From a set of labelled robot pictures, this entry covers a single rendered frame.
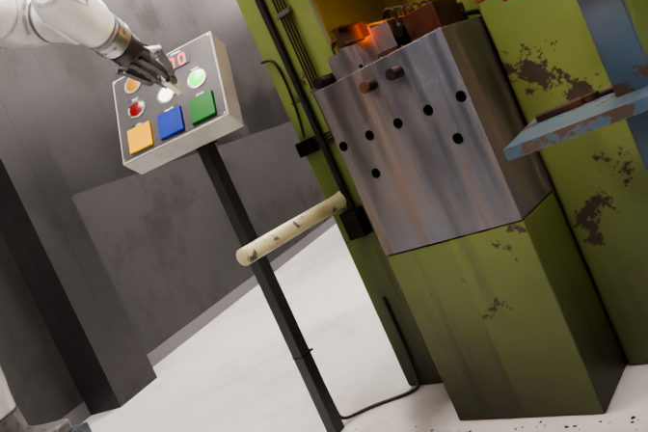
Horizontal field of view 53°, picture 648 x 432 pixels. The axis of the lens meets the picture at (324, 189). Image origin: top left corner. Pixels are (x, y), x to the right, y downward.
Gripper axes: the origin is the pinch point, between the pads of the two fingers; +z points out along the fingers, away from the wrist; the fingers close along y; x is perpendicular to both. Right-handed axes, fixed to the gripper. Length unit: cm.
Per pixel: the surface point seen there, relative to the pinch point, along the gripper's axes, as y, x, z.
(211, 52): 6.0, 14.7, 13.5
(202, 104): 0.5, -0.1, 12.6
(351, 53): 42.2, -5.6, 13.4
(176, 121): -7.7, -1.3, 12.6
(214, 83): 4.9, 4.9, 13.4
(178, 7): -130, 289, 263
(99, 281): -148, 31, 149
